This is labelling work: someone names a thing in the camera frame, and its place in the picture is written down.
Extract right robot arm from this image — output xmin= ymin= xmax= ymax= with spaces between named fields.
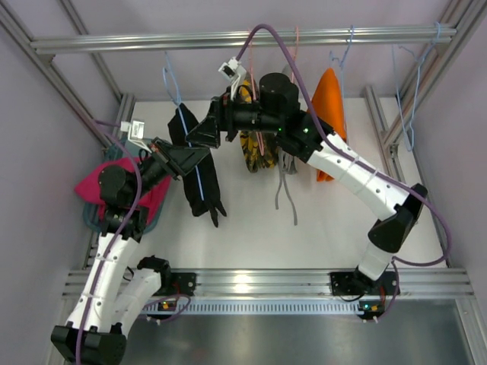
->
xmin=186 ymin=72 xmax=428 ymax=295

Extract blue hanger with black trousers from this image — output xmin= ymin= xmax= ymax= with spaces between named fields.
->
xmin=161 ymin=51 xmax=206 ymax=201

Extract pink hanger with grey trousers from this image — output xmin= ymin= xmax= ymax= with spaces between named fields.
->
xmin=291 ymin=26 xmax=300 ymax=83

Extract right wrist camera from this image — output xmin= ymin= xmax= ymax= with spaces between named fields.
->
xmin=218 ymin=57 xmax=247 ymax=100

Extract teal plastic bin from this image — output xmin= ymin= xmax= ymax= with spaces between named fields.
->
xmin=82 ymin=137 xmax=164 ymax=233

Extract pink trousers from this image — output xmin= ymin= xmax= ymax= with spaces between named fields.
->
xmin=74 ymin=157 xmax=171 ymax=224

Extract black trousers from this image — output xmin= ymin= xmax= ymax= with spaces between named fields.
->
xmin=167 ymin=103 xmax=227 ymax=227

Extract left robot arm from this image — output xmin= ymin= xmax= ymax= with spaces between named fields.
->
xmin=51 ymin=138 xmax=209 ymax=364

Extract pink hanger with camouflage trousers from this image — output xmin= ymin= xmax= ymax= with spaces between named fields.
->
xmin=248 ymin=41 xmax=265 ymax=157

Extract orange trousers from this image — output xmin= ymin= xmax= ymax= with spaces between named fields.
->
xmin=306 ymin=68 xmax=349 ymax=183

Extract aluminium hanging rail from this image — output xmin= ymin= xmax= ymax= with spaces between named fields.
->
xmin=30 ymin=24 xmax=457 ymax=55

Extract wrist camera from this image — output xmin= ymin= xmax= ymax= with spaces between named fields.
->
xmin=218 ymin=57 xmax=247 ymax=100
xmin=120 ymin=119 xmax=149 ymax=151

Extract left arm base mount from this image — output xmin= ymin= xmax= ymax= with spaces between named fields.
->
xmin=151 ymin=270 xmax=197 ymax=319

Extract grey trousers with drawstrings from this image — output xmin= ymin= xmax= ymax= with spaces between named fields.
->
xmin=275 ymin=147 xmax=298 ymax=226

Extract blue hanger with orange trousers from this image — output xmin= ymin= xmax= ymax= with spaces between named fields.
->
xmin=329 ymin=25 xmax=355 ymax=136

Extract slotted grey cable duct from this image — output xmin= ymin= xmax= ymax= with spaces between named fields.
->
xmin=141 ymin=298 xmax=364 ymax=316

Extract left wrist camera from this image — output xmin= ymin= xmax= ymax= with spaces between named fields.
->
xmin=120 ymin=119 xmax=149 ymax=151

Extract light blue wire hanger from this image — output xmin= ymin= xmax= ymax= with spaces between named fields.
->
xmin=391 ymin=21 xmax=444 ymax=153

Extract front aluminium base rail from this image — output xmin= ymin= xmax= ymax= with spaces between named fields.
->
xmin=62 ymin=268 xmax=473 ymax=300

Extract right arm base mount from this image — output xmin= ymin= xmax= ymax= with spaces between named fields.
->
xmin=329 ymin=268 xmax=400 ymax=323

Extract camouflage trousers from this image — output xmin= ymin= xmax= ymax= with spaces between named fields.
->
xmin=238 ymin=76 xmax=277 ymax=173

